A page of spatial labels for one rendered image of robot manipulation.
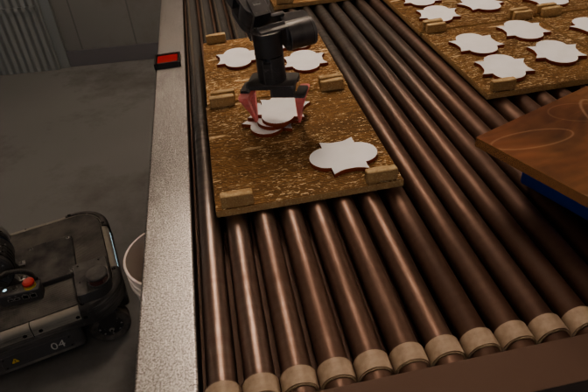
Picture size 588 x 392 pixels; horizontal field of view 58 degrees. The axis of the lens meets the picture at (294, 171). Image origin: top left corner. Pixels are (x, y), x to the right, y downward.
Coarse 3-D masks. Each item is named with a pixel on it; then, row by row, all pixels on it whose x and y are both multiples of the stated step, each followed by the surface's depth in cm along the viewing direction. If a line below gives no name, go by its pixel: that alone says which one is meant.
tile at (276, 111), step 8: (264, 104) 121; (272, 104) 120; (280, 104) 120; (288, 104) 120; (304, 104) 119; (264, 112) 118; (272, 112) 118; (280, 112) 117; (288, 112) 117; (296, 112) 117; (264, 120) 115; (272, 120) 115; (280, 120) 114; (288, 120) 114
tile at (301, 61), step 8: (288, 56) 147; (296, 56) 147; (304, 56) 146; (312, 56) 146; (320, 56) 145; (288, 64) 143; (296, 64) 142; (304, 64) 142; (312, 64) 141; (320, 64) 142; (304, 72) 139; (312, 72) 140
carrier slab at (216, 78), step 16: (208, 48) 159; (224, 48) 158; (320, 48) 152; (208, 64) 149; (208, 80) 140; (224, 80) 139; (240, 80) 139; (304, 80) 136; (208, 96) 133; (256, 96) 131
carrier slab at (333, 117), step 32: (320, 96) 128; (352, 96) 127; (224, 128) 119; (320, 128) 116; (352, 128) 115; (224, 160) 109; (256, 160) 108; (288, 160) 107; (384, 160) 104; (256, 192) 99; (288, 192) 98; (320, 192) 97; (352, 192) 98
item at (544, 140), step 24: (576, 96) 98; (528, 120) 93; (552, 120) 92; (576, 120) 91; (480, 144) 89; (504, 144) 87; (528, 144) 87; (552, 144) 86; (576, 144) 86; (528, 168) 82; (552, 168) 81; (576, 168) 80; (576, 192) 76
